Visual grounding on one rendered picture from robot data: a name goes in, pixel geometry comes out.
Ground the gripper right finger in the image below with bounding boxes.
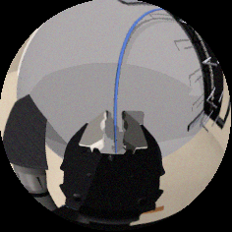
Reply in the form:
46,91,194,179
122,111,165,176

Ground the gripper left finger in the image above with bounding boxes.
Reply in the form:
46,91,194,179
60,110,108,171

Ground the grey metal rack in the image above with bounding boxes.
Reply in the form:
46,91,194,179
118,0,231,132

